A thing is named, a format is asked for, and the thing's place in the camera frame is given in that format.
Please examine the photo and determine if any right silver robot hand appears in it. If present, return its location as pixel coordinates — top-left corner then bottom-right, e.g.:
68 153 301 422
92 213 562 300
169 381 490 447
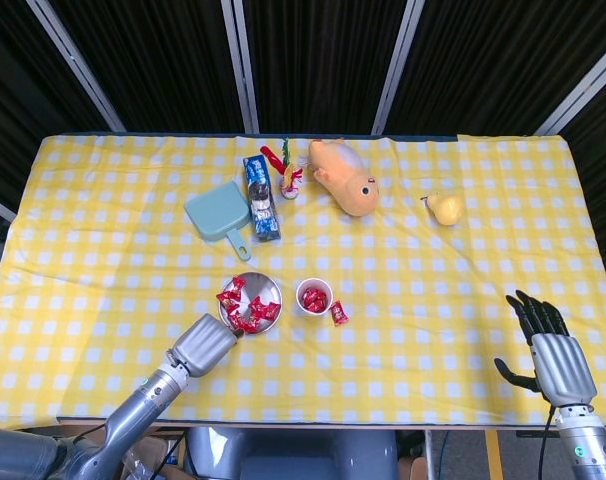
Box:
493 289 599 408

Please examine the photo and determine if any orange plush animal toy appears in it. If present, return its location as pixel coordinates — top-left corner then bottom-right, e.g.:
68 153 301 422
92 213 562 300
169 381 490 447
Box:
307 138 381 218

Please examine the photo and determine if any yellow pear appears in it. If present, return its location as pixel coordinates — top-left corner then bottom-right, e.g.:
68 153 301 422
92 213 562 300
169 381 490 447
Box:
420 192 466 227

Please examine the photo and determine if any blue cookie package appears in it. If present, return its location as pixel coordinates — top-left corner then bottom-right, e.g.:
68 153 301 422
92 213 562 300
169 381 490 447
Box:
241 154 283 244

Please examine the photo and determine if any round steel plate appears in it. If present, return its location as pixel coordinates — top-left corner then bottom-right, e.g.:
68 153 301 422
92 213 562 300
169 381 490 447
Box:
218 271 284 335

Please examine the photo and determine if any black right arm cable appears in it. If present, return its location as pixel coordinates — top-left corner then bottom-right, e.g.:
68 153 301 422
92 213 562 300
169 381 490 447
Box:
540 405 558 480

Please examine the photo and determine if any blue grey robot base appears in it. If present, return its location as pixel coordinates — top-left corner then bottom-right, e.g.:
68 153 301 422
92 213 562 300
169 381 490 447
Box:
185 428 399 480

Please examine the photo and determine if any yellow white checked tablecloth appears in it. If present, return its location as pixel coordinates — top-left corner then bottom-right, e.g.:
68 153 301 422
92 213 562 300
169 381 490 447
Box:
0 132 606 429

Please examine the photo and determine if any teal plastic pan with handle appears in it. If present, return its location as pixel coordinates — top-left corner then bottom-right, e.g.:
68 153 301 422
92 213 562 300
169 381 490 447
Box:
183 180 253 262

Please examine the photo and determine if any white paper cup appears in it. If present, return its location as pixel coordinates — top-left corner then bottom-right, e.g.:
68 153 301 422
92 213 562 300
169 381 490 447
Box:
296 277 333 317

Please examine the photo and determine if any small colourful toy figure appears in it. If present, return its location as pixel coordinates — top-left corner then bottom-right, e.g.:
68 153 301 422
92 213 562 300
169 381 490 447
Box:
260 137 305 200

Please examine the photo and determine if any yellow tape strip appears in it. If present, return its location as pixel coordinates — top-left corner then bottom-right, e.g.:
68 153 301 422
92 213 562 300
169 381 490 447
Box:
484 429 502 480

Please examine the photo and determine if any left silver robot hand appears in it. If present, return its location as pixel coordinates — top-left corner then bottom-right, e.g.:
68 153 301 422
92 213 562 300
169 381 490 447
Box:
168 313 244 379

